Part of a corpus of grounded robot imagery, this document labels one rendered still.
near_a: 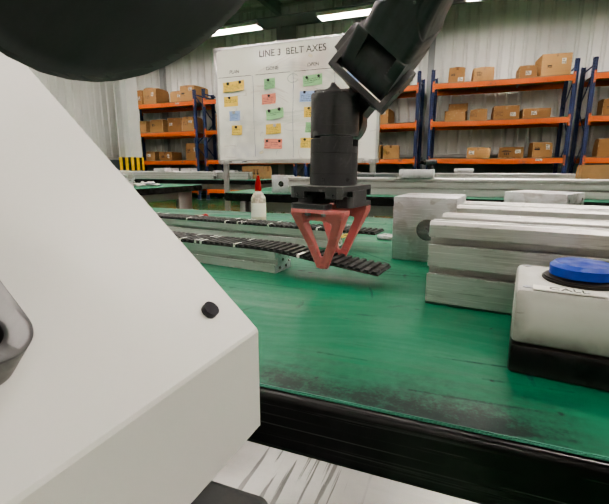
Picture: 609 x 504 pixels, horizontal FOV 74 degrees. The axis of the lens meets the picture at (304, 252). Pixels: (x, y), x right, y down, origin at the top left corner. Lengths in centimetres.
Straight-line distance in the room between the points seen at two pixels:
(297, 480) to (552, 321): 83
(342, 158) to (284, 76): 327
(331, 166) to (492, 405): 30
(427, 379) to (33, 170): 25
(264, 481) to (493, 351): 79
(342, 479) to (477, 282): 73
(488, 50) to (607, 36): 229
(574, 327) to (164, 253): 25
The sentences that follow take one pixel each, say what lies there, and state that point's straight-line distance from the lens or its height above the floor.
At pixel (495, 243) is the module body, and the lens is 43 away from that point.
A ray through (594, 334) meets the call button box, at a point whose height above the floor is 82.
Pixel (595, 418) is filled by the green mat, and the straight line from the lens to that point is 30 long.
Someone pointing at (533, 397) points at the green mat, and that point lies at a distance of 30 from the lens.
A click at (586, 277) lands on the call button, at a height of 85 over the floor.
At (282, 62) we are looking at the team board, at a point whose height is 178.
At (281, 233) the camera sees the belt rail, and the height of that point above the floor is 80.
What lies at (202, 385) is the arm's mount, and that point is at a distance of 18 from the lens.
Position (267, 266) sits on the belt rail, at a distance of 54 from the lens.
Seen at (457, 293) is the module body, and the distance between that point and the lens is 43.
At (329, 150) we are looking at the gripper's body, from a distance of 48.
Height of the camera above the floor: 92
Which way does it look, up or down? 12 degrees down
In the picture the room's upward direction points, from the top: straight up
